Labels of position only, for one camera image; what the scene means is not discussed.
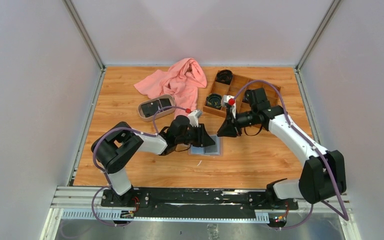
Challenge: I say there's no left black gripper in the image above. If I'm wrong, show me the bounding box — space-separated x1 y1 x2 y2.
175 123 215 148

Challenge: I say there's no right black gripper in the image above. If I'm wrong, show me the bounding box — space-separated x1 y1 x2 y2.
217 108 257 138

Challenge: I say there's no pink card holder wallet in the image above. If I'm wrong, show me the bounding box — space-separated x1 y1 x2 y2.
188 134 222 156

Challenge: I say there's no beige oval card tray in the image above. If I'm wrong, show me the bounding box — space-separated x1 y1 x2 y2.
137 94 176 122

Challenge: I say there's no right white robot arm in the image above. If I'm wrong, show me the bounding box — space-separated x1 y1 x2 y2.
217 88 347 209

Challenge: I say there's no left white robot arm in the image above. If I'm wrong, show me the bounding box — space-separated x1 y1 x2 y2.
91 115 216 207

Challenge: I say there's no rolled belt front left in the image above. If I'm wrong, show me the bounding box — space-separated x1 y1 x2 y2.
205 93 223 110

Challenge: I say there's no rolled belt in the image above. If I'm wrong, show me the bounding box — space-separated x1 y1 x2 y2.
205 93 223 110
215 69 234 85

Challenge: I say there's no wooden divided tray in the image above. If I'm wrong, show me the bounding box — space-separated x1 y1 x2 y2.
203 73 281 118

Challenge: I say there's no rolled belt back left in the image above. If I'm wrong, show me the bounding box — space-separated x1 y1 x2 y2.
215 69 234 85

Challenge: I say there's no pink cloth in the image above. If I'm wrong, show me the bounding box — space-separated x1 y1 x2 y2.
134 58 208 117

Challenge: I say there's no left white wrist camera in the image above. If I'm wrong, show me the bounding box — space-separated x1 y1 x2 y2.
187 109 203 127

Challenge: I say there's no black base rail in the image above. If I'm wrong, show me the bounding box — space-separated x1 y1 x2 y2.
99 187 299 223

